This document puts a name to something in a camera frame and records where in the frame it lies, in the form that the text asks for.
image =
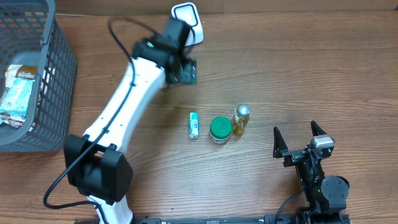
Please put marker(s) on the teal white tissue pack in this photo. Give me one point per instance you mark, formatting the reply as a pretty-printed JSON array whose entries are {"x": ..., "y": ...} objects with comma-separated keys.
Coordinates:
[{"x": 193, "y": 125}]

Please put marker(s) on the brown white snack packet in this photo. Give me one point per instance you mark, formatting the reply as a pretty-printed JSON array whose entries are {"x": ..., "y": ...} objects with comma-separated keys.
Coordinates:
[{"x": 19, "y": 71}]

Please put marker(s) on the red white packet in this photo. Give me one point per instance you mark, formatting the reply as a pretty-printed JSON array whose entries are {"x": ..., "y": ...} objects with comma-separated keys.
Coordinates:
[{"x": 14, "y": 121}]

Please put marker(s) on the green lid white jar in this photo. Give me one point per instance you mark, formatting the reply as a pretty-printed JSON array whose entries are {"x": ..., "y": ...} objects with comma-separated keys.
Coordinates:
[{"x": 220, "y": 130}]

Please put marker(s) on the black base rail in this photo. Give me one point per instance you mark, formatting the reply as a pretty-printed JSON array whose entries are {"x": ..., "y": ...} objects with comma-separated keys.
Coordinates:
[{"x": 267, "y": 219}]

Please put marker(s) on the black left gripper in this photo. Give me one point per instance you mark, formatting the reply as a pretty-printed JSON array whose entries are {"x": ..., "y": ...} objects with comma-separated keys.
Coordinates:
[{"x": 190, "y": 75}]

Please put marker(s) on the yellow juice bottle silver cap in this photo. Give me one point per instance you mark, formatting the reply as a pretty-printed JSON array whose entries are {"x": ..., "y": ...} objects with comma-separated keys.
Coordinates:
[{"x": 240, "y": 119}]

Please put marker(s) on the grey plastic mesh basket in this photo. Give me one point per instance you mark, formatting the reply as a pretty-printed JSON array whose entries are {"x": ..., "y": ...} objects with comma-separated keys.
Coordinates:
[{"x": 30, "y": 35}]

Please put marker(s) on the white barcode scanner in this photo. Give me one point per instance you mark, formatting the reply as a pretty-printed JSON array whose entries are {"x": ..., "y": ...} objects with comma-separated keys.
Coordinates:
[{"x": 188, "y": 12}]

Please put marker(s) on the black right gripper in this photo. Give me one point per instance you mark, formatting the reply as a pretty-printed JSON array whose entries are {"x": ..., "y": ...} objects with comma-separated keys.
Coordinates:
[{"x": 299, "y": 154}]

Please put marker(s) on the teal white snack packet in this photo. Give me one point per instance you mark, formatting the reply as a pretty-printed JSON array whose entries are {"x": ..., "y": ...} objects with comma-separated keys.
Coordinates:
[{"x": 16, "y": 102}]

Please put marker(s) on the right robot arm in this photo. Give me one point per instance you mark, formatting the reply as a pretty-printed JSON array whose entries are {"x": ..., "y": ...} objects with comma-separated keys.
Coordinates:
[{"x": 326, "y": 195}]

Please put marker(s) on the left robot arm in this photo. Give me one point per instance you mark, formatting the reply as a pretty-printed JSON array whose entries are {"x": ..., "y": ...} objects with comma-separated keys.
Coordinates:
[{"x": 95, "y": 162}]

